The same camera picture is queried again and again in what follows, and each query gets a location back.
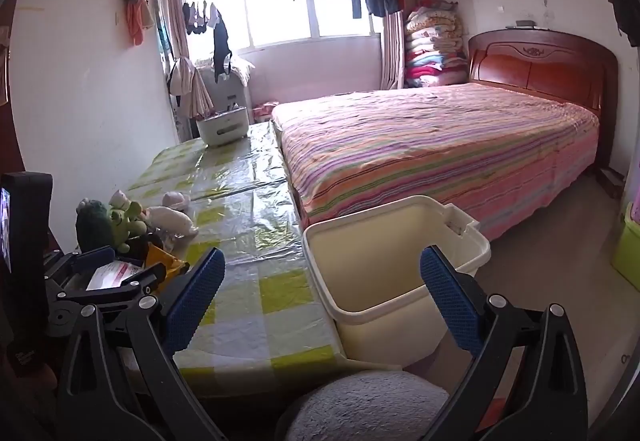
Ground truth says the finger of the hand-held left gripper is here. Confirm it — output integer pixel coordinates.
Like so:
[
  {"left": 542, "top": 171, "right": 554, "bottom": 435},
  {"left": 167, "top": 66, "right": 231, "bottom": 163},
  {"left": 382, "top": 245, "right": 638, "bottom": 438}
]
[
  {"left": 47, "top": 245, "right": 117, "bottom": 292},
  {"left": 55, "top": 265, "right": 168, "bottom": 308}
]

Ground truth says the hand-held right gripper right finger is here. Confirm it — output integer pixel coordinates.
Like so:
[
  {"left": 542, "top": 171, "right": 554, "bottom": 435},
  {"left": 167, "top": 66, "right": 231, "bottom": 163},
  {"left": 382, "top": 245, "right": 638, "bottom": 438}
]
[{"left": 419, "top": 245, "right": 590, "bottom": 441}]

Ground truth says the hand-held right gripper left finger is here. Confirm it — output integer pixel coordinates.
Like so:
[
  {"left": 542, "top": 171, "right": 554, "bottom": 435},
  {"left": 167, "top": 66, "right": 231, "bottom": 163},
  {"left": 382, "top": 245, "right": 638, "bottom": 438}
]
[{"left": 56, "top": 247, "right": 236, "bottom": 441}]

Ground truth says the light green plush toy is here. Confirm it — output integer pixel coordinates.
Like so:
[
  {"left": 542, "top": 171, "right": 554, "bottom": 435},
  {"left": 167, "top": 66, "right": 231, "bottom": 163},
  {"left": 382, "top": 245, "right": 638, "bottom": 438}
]
[{"left": 107, "top": 202, "right": 150, "bottom": 254}]

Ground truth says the cream plastic bin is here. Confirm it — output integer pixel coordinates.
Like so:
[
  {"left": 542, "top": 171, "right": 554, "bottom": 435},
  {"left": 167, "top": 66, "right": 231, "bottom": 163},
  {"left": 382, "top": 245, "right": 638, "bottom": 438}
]
[{"left": 301, "top": 195, "right": 492, "bottom": 369}]

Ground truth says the yellow snack packet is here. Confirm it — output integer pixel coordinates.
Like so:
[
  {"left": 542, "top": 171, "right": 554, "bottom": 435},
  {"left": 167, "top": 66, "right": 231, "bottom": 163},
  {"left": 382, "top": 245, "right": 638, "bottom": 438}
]
[{"left": 144, "top": 242, "right": 190, "bottom": 294}]

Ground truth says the pink white plush toy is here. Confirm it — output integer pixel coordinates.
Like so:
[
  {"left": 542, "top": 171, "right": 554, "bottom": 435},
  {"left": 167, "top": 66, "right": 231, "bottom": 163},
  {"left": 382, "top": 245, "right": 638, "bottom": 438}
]
[{"left": 161, "top": 191, "right": 190, "bottom": 212}]

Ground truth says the grey fuzzy stool cushion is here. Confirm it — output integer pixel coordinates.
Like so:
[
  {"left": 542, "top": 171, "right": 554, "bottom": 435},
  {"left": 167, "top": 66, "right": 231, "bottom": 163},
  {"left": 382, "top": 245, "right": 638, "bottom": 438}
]
[{"left": 275, "top": 369, "right": 451, "bottom": 441}]

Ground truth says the bed with striped sheet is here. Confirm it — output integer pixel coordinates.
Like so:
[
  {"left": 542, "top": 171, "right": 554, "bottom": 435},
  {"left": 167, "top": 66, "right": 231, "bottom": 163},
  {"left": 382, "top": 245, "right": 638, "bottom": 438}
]
[{"left": 270, "top": 82, "right": 601, "bottom": 242}]

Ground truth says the white basket on table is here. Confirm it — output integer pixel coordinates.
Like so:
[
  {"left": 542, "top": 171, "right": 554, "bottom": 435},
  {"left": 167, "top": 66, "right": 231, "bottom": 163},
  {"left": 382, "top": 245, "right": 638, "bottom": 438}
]
[{"left": 195, "top": 106, "right": 249, "bottom": 148}]

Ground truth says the green storage box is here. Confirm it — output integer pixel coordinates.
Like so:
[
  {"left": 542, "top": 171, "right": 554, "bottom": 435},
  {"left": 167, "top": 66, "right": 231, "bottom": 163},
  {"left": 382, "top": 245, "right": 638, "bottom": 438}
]
[{"left": 610, "top": 201, "right": 640, "bottom": 292}]

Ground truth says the white cloth bundle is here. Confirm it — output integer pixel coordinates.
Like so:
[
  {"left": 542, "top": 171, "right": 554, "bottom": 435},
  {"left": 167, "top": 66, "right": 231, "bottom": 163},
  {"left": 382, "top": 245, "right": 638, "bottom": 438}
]
[{"left": 167, "top": 56, "right": 216, "bottom": 118}]

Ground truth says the small wooden box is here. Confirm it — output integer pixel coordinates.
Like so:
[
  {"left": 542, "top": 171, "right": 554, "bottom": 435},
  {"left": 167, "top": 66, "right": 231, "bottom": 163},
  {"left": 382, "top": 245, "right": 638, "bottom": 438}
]
[{"left": 599, "top": 167, "right": 625, "bottom": 198}]

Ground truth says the pink cloth on floor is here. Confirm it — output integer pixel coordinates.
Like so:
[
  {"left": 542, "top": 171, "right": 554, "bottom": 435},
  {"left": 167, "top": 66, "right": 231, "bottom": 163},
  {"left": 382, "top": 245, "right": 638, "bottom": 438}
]
[{"left": 252, "top": 100, "right": 278, "bottom": 122}]

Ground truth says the white floor cabinet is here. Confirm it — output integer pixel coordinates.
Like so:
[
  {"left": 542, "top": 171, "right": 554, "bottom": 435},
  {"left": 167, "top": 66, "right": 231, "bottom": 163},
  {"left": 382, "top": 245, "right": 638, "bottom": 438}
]
[{"left": 212, "top": 71, "right": 253, "bottom": 122}]

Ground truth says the orange cloth on hook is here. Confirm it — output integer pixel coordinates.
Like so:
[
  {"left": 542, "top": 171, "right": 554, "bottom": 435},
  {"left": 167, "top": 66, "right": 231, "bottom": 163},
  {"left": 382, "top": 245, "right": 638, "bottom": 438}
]
[{"left": 122, "top": 0, "right": 155, "bottom": 46}]

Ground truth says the black hanging garment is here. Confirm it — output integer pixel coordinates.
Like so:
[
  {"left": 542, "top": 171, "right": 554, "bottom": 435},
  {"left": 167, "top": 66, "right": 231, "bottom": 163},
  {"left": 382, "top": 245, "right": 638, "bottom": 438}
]
[{"left": 212, "top": 16, "right": 235, "bottom": 82}]

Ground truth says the wooden headboard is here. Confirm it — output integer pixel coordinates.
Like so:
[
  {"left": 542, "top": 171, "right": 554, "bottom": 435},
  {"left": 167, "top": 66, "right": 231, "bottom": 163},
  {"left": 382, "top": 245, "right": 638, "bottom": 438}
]
[{"left": 467, "top": 28, "right": 620, "bottom": 166}]

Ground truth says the stack of folded quilts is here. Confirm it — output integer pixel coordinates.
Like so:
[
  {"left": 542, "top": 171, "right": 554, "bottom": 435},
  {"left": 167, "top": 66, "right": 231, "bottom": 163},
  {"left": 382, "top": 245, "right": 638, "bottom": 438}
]
[{"left": 404, "top": 0, "right": 466, "bottom": 89}]

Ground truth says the rack of hanging socks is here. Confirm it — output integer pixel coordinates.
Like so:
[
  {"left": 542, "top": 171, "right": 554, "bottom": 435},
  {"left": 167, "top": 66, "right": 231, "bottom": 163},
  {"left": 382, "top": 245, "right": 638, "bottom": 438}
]
[{"left": 181, "top": 0, "right": 222, "bottom": 36}]

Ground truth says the window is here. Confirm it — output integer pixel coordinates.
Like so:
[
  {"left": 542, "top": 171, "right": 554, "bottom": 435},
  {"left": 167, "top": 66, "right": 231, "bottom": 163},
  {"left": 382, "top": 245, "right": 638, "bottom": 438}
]
[{"left": 185, "top": 0, "right": 386, "bottom": 49}]

